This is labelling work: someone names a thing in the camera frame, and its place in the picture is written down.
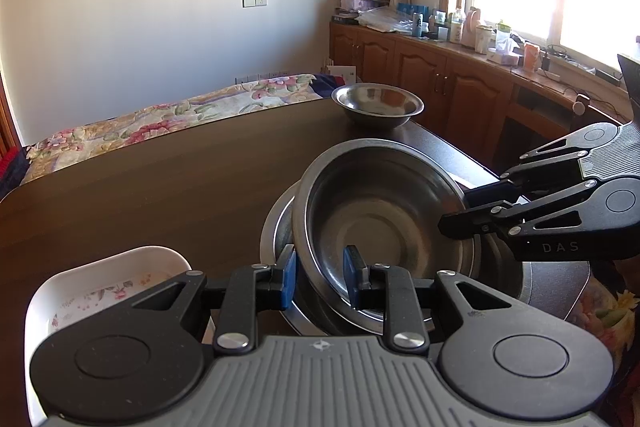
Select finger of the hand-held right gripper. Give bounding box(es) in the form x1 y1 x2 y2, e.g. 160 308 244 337
438 179 598 242
465 134 591 210

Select white bottle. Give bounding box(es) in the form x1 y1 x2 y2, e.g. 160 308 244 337
449 9 466 44

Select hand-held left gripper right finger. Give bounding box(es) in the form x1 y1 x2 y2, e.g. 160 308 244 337
342 244 511 355

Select navy blanket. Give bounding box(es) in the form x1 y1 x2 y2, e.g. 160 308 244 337
0 146 32 204

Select white paper box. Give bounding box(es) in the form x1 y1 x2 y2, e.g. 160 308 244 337
327 64 357 86

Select white jar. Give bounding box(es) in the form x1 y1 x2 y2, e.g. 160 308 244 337
475 25 496 54

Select white floral square plate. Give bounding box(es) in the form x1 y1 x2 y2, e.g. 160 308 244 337
24 246 217 425

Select small steel bowl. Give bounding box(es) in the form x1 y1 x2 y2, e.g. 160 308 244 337
331 83 425 128

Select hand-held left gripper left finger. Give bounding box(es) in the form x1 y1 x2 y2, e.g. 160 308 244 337
131 244 299 355

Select wooden cabinet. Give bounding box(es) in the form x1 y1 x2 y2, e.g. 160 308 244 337
329 21 632 168

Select large steel bowl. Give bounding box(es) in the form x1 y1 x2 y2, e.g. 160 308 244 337
260 184 523 338

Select dark floral cloth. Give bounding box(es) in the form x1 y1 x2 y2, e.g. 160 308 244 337
567 259 640 427

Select orange packet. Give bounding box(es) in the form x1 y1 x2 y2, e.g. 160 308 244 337
522 43 544 70

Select wall socket row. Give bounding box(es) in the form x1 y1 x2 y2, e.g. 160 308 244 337
235 69 292 84

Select pink container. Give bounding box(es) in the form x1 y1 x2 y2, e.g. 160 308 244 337
462 7 484 48

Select floral bedspread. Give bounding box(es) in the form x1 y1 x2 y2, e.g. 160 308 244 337
20 74 333 186

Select clear plastic bag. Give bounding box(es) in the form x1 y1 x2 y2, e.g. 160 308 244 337
357 7 417 34

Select medium steel bowl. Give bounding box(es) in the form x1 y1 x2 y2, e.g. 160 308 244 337
295 138 483 315

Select tissue box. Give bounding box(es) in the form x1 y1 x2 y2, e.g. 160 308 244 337
487 47 519 67

